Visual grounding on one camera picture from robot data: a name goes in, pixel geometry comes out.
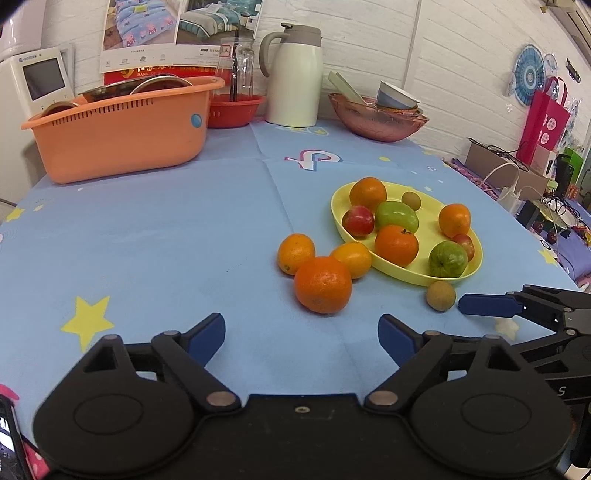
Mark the cardboard box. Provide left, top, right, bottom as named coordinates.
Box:
left=464, top=138, right=550, bottom=199

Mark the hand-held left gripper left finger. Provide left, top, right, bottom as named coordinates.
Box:
left=67, top=313, right=242, bottom=414

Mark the orange with pointed top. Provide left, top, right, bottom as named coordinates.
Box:
left=438, top=203, right=472, bottom=239

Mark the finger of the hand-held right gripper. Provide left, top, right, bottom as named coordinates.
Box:
left=508, top=329, right=591, bottom=370
left=458, top=285, right=591, bottom=334

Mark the brown bowl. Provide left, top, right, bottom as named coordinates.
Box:
left=41, top=102, right=79, bottom=118

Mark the red plastic basket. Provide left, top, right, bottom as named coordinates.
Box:
left=208, top=93, right=266, bottom=129

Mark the white water purifier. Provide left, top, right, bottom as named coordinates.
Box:
left=0, top=0, right=49, bottom=63

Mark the clear drinking glass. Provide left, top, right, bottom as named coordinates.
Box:
left=233, top=39, right=257, bottom=100

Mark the orange plastic basket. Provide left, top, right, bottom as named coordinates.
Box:
left=21, top=76, right=226, bottom=184

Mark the round green guava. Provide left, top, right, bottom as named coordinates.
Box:
left=428, top=240, right=469, bottom=279

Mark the yellow plastic plate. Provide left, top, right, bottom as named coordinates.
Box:
left=331, top=181, right=484, bottom=287

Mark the small yellowish orange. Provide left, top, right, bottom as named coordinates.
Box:
left=329, top=241, right=373, bottom=280

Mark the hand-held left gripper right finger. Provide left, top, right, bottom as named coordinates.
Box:
left=365, top=314, right=540, bottom=414

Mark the red gift bag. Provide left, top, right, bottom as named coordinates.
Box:
left=522, top=76, right=573, bottom=160

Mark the white air conditioner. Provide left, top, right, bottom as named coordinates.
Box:
left=540, top=0, right=591, bottom=51

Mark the red apple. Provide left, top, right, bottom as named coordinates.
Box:
left=451, top=233, right=475, bottom=262
left=342, top=205, right=376, bottom=238

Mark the white charger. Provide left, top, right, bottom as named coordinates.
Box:
left=496, top=187, right=525, bottom=213

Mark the clear glass jar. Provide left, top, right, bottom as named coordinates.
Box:
left=217, top=38, right=238, bottom=97

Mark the metal pan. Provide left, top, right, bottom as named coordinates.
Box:
left=82, top=76, right=153, bottom=103

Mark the purple cloth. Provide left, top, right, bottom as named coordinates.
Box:
left=531, top=222, right=591, bottom=287

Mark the wall poster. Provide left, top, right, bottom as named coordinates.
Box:
left=100, top=0, right=264, bottom=86

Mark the orange with dark stem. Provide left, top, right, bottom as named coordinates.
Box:
left=374, top=224, right=420, bottom=267

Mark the round orange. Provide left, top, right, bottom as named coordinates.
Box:
left=349, top=176, right=387, bottom=213

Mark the black speaker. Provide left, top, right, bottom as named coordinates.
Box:
left=554, top=154, right=575, bottom=195

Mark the large deep orange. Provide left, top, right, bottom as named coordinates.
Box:
left=294, top=255, right=353, bottom=315

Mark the green bag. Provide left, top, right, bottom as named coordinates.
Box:
left=561, top=147, right=587, bottom=176

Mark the blue round fan decoration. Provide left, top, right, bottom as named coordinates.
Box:
left=508, top=44, right=548, bottom=104

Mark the oval green guava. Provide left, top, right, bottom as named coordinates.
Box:
left=375, top=200, right=419, bottom=234

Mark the black box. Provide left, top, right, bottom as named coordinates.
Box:
left=517, top=200, right=541, bottom=227

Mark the white thermos jug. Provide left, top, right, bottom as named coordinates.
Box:
left=259, top=22, right=324, bottom=127

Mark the colourful patterned cloth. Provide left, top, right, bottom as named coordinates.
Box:
left=443, top=157, right=499, bottom=199

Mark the white and blue bowl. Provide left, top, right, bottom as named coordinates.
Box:
left=376, top=80, right=421, bottom=110

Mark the white charger cable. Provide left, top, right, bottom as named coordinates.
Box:
left=480, top=161, right=520, bottom=195

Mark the white appliance with screen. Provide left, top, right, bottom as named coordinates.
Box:
left=0, top=46, right=77, bottom=204

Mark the metal pot lid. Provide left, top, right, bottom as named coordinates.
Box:
left=129, top=74, right=192, bottom=95

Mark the pink glass bowl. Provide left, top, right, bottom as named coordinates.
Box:
left=328, top=92, right=430, bottom=142

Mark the blue printed tablecloth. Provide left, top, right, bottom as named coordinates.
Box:
left=0, top=121, right=583, bottom=480

